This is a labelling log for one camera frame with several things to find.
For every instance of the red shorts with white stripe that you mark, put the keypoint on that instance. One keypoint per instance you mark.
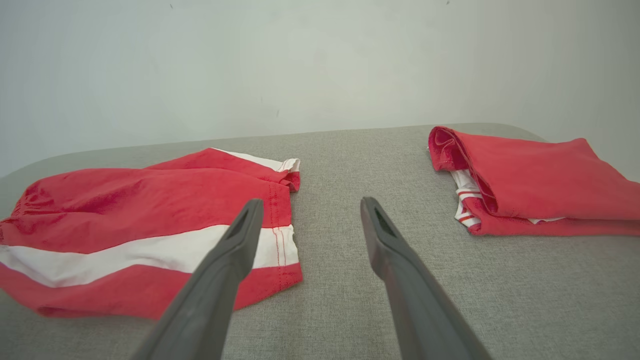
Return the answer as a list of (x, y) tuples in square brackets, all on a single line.
[(125, 210)]

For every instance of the red jersey shirt white sleeves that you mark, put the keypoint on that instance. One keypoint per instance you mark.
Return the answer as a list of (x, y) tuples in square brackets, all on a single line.
[(540, 175)]

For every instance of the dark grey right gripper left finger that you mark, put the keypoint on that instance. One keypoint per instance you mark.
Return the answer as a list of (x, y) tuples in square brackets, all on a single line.
[(220, 280)]

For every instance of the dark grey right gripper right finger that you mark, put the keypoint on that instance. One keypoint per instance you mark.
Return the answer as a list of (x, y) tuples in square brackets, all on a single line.
[(410, 290)]

